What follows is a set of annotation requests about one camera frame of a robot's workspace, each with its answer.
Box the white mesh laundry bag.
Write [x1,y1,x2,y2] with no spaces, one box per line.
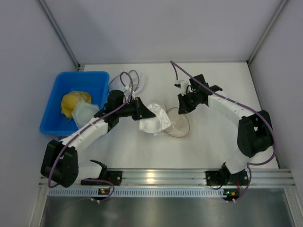
[164,107,191,138]
[108,70,146,96]

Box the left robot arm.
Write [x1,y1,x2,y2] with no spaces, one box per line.
[40,90,156,188]

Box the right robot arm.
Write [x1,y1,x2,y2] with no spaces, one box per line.
[174,74,274,186]

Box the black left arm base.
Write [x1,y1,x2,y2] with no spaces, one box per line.
[80,170,123,186]

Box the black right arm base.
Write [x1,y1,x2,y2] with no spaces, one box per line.
[205,169,249,187]

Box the pale green bra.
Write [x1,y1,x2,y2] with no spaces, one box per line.
[71,101,100,129]

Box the yellow bra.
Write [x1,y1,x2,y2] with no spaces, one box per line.
[61,91,91,119]

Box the blue plastic bin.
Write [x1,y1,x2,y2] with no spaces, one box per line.
[40,71,109,137]

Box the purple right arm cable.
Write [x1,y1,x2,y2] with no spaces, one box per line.
[169,60,277,203]

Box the aluminium front rail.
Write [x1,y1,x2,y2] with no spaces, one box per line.
[39,168,296,189]

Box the perforated cable tray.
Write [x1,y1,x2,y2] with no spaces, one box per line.
[48,188,227,198]

